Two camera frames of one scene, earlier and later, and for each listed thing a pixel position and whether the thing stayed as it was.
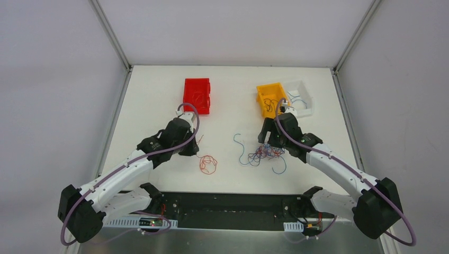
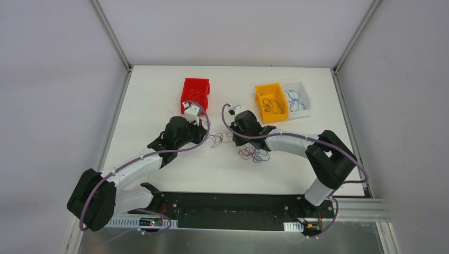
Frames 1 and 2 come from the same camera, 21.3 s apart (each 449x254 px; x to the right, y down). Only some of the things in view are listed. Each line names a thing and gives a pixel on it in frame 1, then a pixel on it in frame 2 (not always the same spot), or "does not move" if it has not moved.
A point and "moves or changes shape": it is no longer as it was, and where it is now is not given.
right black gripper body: x=268 y=134 → x=239 y=139
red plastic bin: x=197 y=92 does not move
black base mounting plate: x=241 y=210 does not move
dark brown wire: x=270 y=103 moves or changes shape
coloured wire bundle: x=265 y=150 moves or changes shape
